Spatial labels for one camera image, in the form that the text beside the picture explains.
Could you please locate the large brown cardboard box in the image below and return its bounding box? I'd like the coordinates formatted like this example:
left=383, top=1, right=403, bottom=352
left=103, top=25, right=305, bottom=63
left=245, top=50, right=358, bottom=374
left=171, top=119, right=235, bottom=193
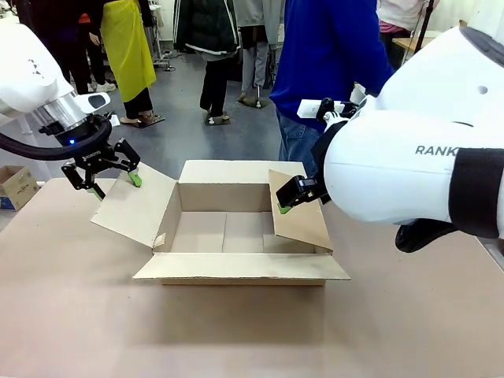
left=90, top=159, right=351, bottom=287

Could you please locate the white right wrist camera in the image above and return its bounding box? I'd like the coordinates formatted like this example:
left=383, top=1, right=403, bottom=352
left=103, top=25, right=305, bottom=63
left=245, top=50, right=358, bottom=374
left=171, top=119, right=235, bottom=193
left=297, top=97, right=358, bottom=123

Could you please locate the wooden background table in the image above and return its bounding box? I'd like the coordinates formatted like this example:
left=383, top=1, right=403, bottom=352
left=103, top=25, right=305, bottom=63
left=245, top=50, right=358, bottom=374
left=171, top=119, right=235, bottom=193
left=391, top=31, right=442, bottom=54

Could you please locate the person in striped dark jacket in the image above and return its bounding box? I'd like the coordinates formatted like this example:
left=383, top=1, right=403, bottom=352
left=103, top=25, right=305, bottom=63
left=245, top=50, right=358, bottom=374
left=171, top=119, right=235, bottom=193
left=172, top=0, right=242, bottom=121

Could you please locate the black floor plate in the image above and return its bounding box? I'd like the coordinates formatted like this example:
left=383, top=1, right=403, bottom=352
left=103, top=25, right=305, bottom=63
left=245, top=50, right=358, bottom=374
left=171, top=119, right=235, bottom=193
left=203, top=112, right=232, bottom=127
left=120, top=113, right=165, bottom=129
left=237, top=94, right=272, bottom=108

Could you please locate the small printed cardboard box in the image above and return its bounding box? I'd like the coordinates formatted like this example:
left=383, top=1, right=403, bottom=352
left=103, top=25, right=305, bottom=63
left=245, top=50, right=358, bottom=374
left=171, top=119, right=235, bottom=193
left=0, top=165, right=40, bottom=212

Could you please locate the person in grey sweater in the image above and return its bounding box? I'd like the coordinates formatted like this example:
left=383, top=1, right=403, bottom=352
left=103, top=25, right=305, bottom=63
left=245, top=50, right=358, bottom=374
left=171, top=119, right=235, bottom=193
left=232, top=0, right=287, bottom=103

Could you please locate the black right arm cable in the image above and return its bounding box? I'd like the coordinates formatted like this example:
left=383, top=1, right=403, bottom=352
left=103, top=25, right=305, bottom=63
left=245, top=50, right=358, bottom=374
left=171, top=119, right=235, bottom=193
left=395, top=222, right=473, bottom=254

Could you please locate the person in blue jacket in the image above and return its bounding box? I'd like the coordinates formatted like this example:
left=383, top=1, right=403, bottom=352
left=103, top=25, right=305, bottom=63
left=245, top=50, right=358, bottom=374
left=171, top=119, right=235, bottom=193
left=269, top=0, right=397, bottom=178

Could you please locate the person in yellow apron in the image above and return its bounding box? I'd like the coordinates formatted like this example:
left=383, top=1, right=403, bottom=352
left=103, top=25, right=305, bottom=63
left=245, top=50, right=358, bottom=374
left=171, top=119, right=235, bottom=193
left=78, top=0, right=158, bottom=125

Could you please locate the person in white pink top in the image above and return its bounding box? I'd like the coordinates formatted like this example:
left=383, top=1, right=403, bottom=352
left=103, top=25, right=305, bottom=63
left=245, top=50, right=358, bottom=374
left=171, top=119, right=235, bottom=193
left=376, top=0, right=442, bottom=70

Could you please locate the person in black clothes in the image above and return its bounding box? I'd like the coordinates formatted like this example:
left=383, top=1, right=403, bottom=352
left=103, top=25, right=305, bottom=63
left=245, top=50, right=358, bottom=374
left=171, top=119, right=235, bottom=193
left=15, top=0, right=117, bottom=95

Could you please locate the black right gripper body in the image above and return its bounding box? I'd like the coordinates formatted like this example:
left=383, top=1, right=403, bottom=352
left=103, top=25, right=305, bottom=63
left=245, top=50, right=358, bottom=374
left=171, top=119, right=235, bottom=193
left=309, top=120, right=348, bottom=206

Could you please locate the white metal stand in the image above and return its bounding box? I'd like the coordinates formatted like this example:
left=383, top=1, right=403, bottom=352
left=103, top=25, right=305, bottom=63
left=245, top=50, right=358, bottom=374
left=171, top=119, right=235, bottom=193
left=155, top=23, right=176, bottom=74

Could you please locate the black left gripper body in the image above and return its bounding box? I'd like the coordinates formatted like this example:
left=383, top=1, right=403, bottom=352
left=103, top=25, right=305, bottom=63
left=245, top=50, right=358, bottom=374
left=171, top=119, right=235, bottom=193
left=54, top=116, right=119, bottom=174

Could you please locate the black tripod pole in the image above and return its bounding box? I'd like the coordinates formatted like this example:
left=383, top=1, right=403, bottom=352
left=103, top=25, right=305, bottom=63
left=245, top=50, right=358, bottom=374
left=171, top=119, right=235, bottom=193
left=415, top=0, right=436, bottom=52

